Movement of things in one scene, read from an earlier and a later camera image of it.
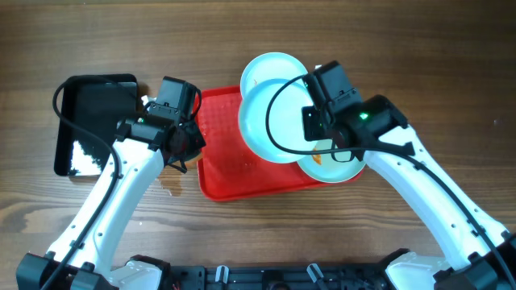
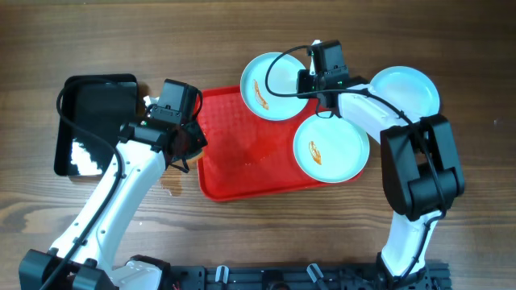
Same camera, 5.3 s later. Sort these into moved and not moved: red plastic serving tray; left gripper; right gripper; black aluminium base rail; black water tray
Moved: right gripper
Not moved: red plastic serving tray; black water tray; black aluminium base rail; left gripper
